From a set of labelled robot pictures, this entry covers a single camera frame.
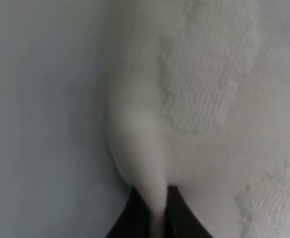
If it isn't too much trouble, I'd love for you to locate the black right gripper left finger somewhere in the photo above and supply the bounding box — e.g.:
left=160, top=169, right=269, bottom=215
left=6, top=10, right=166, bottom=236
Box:
left=106, top=187, right=149, bottom=238

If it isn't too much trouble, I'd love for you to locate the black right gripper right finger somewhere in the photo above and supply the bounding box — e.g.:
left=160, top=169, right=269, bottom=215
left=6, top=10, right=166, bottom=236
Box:
left=165, top=186, right=212, bottom=238

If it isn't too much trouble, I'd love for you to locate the white towel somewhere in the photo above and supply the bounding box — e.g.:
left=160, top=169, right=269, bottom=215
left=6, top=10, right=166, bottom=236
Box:
left=108, top=0, right=290, bottom=238

